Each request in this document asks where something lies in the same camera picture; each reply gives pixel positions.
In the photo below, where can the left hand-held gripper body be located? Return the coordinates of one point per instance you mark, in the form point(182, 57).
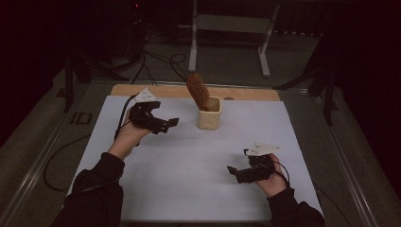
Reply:
point(143, 118)

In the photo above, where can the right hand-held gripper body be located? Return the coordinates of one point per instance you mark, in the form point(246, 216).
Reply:
point(260, 167)

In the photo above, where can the cream square cup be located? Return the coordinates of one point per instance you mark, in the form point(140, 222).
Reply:
point(208, 121)

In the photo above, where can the brown wooden hairbrush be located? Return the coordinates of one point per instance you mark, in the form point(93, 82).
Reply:
point(198, 90)

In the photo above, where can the person's right hand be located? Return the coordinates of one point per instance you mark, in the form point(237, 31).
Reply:
point(275, 184)

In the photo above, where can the person's left hand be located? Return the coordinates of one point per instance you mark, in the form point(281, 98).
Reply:
point(127, 140)

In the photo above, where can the white table mat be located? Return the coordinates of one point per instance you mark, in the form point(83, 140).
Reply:
point(189, 164)

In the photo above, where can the black stand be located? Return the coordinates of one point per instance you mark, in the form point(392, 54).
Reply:
point(327, 94)
point(68, 88)

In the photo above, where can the black device with red light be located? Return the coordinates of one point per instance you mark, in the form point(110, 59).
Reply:
point(136, 19)

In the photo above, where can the white metal stand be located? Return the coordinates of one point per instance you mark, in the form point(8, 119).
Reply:
point(229, 24)

